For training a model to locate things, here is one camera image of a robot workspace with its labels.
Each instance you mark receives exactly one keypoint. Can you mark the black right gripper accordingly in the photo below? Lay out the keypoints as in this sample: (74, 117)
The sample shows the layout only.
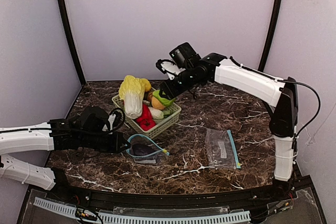
(166, 91)

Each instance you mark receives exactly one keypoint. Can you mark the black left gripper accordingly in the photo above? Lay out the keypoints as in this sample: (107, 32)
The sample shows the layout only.
(117, 142)

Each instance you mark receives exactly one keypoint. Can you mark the purple eggplant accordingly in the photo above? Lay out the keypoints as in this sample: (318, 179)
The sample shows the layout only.
(141, 150)

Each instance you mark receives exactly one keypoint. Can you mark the clear zip bag blue zipper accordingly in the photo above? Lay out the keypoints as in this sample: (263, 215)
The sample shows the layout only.
(158, 157)

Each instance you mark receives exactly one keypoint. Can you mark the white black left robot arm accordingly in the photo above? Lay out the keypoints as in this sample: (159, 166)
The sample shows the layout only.
(94, 128)

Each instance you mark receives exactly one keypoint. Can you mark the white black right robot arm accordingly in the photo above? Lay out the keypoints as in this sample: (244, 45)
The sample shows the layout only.
(186, 69)

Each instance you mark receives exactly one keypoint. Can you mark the orange pink peach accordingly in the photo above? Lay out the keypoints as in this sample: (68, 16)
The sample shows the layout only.
(157, 104)

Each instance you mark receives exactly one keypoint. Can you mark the green leafy vegetable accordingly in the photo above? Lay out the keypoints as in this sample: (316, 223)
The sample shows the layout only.
(166, 113)

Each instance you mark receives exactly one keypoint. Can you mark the brown potato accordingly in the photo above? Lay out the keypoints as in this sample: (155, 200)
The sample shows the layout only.
(149, 96)

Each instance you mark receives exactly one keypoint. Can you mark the yellow lemon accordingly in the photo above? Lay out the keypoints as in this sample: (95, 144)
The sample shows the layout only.
(146, 83)

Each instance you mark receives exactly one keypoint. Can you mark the pale green plastic basket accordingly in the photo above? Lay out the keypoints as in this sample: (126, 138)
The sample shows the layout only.
(160, 125)

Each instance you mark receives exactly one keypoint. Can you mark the red bell pepper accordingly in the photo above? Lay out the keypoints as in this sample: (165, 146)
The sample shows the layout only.
(145, 121)

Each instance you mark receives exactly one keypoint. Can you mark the yellow napa cabbage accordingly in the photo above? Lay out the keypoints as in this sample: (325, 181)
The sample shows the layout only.
(131, 92)

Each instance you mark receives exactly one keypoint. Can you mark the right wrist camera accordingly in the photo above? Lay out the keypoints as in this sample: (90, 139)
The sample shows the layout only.
(168, 67)

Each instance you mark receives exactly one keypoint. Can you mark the black front rail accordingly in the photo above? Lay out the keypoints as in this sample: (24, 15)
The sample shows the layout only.
(98, 199)

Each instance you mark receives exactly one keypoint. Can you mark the black frame post left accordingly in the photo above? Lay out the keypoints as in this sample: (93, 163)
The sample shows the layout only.
(70, 41)

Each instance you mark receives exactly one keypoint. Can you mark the black frame post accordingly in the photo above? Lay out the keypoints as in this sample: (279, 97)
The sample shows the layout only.
(70, 41)
(270, 34)

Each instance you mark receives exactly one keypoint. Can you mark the black frame post right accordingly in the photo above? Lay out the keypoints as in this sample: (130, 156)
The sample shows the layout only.
(270, 34)

